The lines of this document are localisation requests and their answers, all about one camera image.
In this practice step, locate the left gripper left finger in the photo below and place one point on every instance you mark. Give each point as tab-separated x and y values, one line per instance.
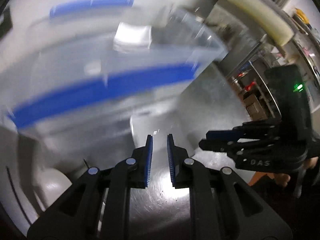
96	206

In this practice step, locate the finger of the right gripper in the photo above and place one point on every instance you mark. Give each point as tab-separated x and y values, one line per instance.
223	135
215	145

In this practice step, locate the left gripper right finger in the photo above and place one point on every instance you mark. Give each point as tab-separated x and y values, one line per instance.
222	204

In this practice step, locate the white sauce dish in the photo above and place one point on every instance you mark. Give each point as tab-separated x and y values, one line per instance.
132	37

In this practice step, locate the white rice paddle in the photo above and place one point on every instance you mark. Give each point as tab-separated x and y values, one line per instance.
159	127

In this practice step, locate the person right hand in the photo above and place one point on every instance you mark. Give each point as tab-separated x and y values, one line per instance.
283	179

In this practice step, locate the clear plastic storage bin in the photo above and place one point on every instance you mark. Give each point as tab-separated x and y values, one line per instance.
75	94

